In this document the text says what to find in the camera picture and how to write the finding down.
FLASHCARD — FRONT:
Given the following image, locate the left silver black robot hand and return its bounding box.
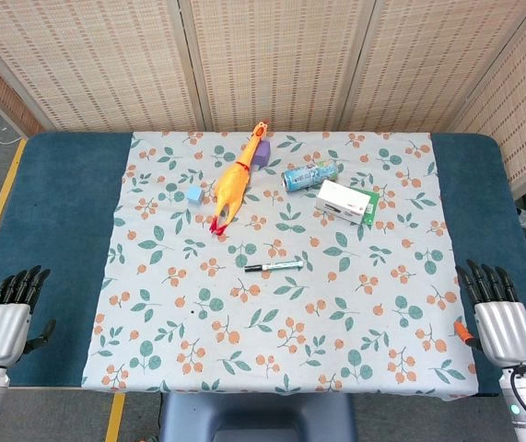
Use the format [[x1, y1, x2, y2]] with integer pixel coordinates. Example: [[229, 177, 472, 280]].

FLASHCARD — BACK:
[[0, 264, 57, 368]]

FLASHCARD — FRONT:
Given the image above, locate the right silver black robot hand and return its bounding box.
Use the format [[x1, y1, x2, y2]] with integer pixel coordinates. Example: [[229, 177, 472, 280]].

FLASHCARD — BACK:
[[453, 259, 526, 369]]

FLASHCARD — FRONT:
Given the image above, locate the white marker pen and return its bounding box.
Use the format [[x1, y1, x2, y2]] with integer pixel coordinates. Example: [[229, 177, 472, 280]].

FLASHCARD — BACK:
[[262, 260, 305, 272]]

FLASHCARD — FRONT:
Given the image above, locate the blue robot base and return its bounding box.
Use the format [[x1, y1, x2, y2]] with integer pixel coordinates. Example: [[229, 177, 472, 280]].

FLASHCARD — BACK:
[[158, 391, 357, 442]]

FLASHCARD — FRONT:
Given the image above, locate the blue felt table cover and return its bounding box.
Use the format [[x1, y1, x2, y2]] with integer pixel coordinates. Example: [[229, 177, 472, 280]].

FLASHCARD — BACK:
[[0, 131, 526, 400]]

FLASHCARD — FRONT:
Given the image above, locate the green flat package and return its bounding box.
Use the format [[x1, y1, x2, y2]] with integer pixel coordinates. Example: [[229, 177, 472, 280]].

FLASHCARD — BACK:
[[352, 186, 380, 227]]

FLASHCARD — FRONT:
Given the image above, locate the white cardboard box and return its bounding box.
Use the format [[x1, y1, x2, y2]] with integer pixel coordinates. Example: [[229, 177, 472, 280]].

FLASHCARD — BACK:
[[315, 179, 372, 226]]

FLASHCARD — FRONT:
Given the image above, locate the floral printed tablecloth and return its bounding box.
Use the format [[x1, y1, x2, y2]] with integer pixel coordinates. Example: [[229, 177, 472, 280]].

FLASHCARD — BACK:
[[80, 131, 480, 401]]

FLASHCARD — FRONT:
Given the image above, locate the blue green drink can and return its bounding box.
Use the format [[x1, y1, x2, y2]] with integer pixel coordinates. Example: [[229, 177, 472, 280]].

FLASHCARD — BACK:
[[281, 159, 340, 192]]

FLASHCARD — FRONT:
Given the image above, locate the yellow rubber chicken toy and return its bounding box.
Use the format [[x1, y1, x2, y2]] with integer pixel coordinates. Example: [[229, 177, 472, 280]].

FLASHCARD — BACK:
[[209, 120, 271, 237]]

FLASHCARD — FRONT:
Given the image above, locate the purple foam block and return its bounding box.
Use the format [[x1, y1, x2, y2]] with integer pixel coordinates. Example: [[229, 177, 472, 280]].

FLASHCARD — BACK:
[[251, 140, 272, 168]]

